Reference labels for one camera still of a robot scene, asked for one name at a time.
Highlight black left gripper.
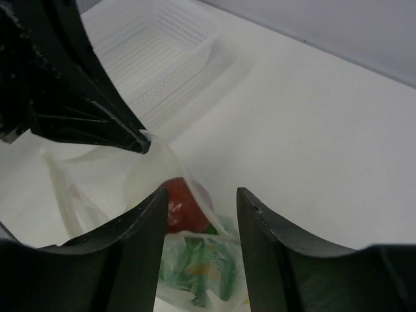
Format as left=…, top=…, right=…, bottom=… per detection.
left=1, top=1, right=151, bottom=154

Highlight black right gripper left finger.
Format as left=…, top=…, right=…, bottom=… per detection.
left=1, top=188, right=168, bottom=311

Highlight clear dotted zip bag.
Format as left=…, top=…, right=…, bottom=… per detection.
left=42, top=132, right=250, bottom=311

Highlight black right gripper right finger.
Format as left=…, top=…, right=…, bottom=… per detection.
left=236, top=188, right=415, bottom=311

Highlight fake green lettuce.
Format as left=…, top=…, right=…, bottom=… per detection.
left=158, top=215, right=243, bottom=309

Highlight white perforated plastic basket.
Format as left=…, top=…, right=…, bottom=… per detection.
left=81, top=1, right=228, bottom=131

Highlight fake red apple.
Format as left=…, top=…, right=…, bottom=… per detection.
left=161, top=177, right=211, bottom=234

